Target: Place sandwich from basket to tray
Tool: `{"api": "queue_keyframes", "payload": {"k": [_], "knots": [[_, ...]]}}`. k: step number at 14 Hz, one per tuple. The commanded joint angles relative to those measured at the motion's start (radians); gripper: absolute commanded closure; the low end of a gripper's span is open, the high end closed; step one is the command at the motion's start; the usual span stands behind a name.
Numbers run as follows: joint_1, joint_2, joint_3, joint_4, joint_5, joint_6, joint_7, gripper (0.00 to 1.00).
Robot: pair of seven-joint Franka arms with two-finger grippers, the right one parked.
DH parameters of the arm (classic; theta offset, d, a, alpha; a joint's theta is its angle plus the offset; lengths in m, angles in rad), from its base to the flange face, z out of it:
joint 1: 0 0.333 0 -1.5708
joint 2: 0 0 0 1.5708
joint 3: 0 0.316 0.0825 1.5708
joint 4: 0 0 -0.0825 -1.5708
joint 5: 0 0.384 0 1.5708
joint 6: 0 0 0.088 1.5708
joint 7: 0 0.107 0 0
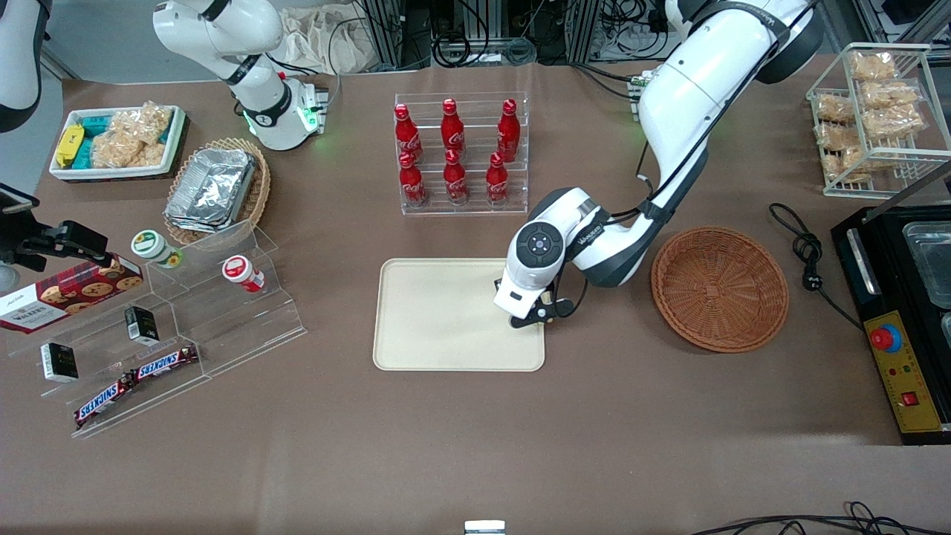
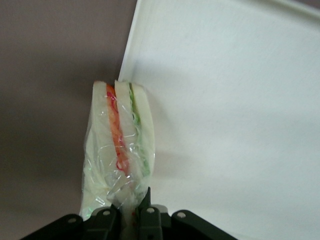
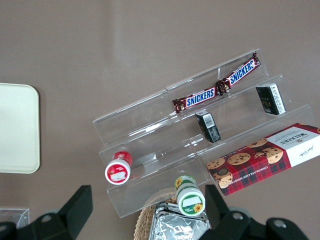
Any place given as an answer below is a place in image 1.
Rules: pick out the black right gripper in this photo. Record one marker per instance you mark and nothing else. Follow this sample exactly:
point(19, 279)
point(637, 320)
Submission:
point(53, 241)

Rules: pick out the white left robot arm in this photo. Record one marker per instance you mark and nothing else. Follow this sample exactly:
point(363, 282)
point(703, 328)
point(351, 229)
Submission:
point(706, 74)

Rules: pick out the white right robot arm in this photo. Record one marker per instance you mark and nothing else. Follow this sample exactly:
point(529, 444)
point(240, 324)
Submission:
point(252, 74)

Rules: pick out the oval light wicker basket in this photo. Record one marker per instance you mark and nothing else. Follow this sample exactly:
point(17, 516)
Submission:
point(260, 189)

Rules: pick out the beige rectangular tray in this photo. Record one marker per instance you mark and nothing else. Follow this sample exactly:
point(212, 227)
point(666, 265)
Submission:
point(435, 319)

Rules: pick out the round brown wicker basket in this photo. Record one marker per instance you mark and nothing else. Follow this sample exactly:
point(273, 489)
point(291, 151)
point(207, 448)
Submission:
point(721, 290)

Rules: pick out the red cookie box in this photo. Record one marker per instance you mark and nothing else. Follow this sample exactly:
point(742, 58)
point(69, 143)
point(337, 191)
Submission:
point(67, 293)

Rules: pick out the green lid yogurt cup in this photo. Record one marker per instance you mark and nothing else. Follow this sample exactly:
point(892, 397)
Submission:
point(152, 247)

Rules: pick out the small black box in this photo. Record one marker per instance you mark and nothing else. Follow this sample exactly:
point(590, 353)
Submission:
point(59, 362)
point(141, 325)

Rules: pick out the yellow snack pack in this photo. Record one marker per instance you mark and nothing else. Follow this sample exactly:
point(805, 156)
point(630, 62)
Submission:
point(69, 145)

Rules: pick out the bagged rice crackers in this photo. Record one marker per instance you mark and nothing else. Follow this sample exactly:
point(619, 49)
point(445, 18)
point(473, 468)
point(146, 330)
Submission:
point(134, 137)

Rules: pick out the teal snack packs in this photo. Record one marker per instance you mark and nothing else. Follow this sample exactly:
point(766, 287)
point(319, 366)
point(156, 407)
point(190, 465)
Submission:
point(93, 126)

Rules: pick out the white rectangular snack bin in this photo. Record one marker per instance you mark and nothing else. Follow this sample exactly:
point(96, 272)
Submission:
point(174, 141)

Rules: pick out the stacked foil containers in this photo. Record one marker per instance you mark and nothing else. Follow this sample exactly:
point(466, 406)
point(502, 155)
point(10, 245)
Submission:
point(212, 189)

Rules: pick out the brown chocolate bar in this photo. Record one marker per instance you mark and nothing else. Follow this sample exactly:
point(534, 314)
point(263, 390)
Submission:
point(165, 363)
point(104, 401)

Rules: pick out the red lid yogurt cup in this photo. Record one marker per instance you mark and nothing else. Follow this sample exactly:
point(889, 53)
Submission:
point(239, 271)

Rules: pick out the clear acrylic step display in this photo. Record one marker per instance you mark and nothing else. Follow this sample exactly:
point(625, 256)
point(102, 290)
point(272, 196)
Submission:
point(223, 327)

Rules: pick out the beige crumpled bag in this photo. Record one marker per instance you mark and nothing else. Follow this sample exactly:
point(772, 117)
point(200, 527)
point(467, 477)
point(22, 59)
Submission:
point(327, 37)

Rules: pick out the red cola bottle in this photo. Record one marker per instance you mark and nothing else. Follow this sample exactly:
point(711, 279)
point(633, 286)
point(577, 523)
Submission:
point(452, 130)
point(455, 182)
point(509, 132)
point(497, 184)
point(406, 135)
point(411, 184)

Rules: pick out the clear acrylic bottle rack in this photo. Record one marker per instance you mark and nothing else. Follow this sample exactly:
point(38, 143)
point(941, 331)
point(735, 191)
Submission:
point(475, 209)

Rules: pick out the small silver object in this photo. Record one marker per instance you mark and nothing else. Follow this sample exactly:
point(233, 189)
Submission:
point(484, 528)

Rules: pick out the bagged fried snack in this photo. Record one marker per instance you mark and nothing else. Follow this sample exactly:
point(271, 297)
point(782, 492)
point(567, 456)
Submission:
point(891, 95)
point(895, 123)
point(853, 162)
point(836, 137)
point(873, 67)
point(836, 110)

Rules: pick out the black food warmer appliance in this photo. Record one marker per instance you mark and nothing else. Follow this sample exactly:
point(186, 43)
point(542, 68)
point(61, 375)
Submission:
point(888, 245)

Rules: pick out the red emergency stop button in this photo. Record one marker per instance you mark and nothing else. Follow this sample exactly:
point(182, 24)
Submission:
point(884, 338)

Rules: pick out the steel food pan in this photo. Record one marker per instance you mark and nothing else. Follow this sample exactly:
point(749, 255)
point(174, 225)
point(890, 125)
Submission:
point(932, 264)

